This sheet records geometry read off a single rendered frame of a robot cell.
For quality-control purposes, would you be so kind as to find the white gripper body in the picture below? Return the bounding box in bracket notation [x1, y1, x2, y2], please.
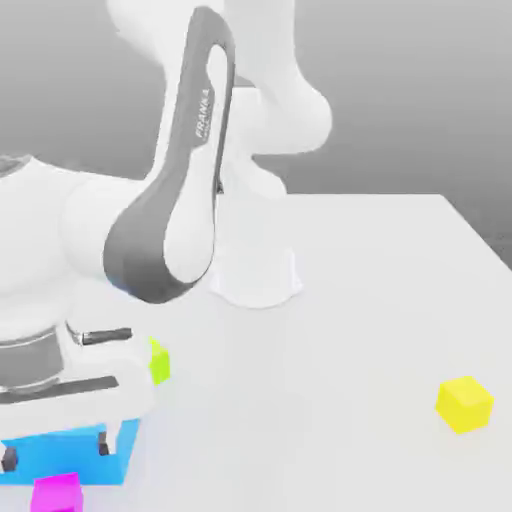
[0, 339, 158, 444]

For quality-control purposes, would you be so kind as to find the small lime green cube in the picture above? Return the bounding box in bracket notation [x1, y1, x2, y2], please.
[148, 335, 172, 388]

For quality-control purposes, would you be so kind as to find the small magenta cube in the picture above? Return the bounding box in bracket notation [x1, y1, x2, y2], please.
[30, 471, 86, 512]

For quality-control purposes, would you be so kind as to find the small yellow cube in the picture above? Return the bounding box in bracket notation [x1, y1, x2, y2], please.
[434, 375, 496, 436]

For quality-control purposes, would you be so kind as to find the large blue box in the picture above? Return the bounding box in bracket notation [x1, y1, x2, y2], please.
[0, 417, 142, 488]

